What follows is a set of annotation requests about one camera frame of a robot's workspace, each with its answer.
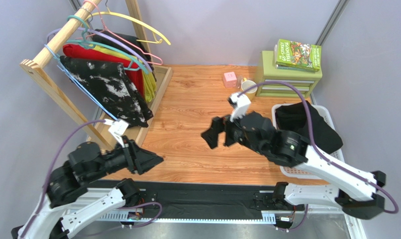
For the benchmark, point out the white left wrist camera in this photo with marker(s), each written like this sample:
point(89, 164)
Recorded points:
point(117, 129)

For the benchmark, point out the green comic book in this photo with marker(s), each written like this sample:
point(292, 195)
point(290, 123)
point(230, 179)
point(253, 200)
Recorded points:
point(297, 55)

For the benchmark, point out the black garment on rack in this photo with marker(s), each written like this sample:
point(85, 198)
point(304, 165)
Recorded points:
point(127, 39)

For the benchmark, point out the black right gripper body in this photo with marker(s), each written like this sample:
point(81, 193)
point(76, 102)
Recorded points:
point(233, 130)

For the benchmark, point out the green drawer box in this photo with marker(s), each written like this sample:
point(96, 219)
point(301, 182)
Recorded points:
point(266, 71)

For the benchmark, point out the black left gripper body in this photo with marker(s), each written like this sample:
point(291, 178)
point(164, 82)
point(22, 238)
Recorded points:
point(125, 141)

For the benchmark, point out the blue wire hanger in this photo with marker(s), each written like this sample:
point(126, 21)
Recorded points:
point(76, 82)

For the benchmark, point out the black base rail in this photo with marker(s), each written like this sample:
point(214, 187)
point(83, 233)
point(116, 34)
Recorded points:
point(209, 203)

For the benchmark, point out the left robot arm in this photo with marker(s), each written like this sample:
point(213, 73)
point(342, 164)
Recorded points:
point(67, 183)

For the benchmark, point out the black white-patterned trousers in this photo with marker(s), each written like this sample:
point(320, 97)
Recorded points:
point(109, 84)

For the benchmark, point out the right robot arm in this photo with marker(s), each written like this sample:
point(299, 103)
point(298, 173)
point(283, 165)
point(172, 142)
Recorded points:
point(286, 148)

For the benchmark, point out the pink wire hanger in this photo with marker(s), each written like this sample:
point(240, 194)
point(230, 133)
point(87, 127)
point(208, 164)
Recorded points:
point(155, 59)

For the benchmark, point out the pink cube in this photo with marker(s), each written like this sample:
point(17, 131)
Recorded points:
point(229, 80)

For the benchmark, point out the yellow garment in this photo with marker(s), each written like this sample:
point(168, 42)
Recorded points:
point(149, 81)

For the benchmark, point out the yellow mug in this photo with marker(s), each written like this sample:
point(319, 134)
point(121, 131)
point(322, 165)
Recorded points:
point(249, 89)

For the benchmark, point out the wooden clothes rack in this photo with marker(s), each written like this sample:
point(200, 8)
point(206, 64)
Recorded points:
point(35, 67)

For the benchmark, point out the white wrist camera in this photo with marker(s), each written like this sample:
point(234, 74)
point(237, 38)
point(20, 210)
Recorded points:
point(117, 129)
point(240, 104)

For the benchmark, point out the plain black trousers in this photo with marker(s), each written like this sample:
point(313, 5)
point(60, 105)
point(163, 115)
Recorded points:
point(293, 117)

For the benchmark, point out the red garment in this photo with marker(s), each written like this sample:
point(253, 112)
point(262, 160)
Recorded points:
point(103, 54)

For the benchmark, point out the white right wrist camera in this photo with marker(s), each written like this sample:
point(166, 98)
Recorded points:
point(240, 104)

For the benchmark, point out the yellow wire hanger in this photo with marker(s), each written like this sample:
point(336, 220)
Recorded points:
point(158, 36)

